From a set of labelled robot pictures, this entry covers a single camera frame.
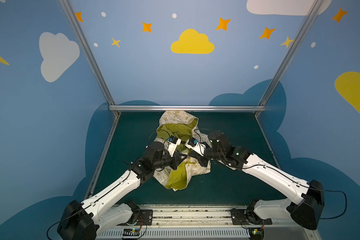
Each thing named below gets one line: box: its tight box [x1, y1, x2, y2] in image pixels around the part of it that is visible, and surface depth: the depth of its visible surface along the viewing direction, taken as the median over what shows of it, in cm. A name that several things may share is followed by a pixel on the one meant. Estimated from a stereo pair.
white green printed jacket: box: [153, 110, 211, 191], surface depth 83 cm
